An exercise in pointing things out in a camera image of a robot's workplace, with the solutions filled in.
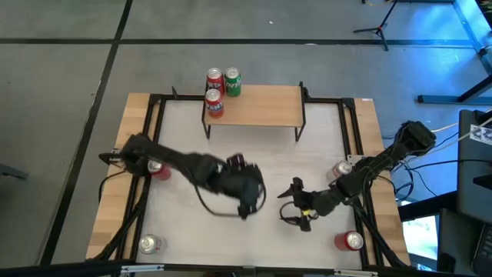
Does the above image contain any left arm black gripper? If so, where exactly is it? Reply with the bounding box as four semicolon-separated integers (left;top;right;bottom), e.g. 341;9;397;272
221;161;267;221

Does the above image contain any red Coca-Cola can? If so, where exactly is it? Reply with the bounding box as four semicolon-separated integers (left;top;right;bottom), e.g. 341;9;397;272
334;230;364;252
147;159;172;182

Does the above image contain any black tripod stand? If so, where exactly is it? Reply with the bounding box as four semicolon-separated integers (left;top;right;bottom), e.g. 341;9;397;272
352;0;401;52

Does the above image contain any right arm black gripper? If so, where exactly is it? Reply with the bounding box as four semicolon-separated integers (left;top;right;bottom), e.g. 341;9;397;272
277;177;345;232

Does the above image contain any black metal stand frame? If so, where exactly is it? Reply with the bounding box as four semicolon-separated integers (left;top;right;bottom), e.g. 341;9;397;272
417;0;492;105

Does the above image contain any silver Diet Coke can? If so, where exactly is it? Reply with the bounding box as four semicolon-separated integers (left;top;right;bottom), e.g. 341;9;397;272
138;233;167;255
325;160;354;182

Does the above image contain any silver metal bracket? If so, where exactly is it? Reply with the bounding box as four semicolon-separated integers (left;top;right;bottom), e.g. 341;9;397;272
334;269;380;277
121;264;165;275

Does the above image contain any lit computer monitor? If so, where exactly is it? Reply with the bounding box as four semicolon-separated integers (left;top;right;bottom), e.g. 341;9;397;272
401;214;440;270

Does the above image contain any grey furniture foot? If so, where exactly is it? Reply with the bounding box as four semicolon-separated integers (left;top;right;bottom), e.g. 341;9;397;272
0;163;30;181

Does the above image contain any black-white fiducial tag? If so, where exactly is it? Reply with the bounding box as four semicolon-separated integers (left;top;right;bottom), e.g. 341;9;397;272
469;123;492;146

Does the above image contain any grey equipment case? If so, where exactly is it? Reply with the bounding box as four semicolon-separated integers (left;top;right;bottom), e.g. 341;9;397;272
456;108;492;226

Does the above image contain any green Sprite can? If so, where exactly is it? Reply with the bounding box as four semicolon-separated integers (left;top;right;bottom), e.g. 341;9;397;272
224;66;243;98

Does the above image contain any black rig crossbar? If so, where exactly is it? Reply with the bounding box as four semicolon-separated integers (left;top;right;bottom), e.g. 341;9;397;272
0;259;492;277

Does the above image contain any red Fanta can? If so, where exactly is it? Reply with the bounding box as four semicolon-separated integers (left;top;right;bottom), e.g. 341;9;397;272
206;67;226;95
204;88;225;119

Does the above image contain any white cable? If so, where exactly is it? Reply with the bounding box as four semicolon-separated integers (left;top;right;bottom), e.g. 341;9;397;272
421;115;492;157

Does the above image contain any yellow hanging power cord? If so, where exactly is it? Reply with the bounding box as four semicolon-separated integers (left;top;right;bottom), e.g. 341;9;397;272
430;122;460;134

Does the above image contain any black keyboard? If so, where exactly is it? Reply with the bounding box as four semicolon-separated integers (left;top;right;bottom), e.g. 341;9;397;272
471;225;492;276

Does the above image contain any wooden shelf with black legs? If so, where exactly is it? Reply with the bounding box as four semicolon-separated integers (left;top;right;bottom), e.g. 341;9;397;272
201;80;311;142

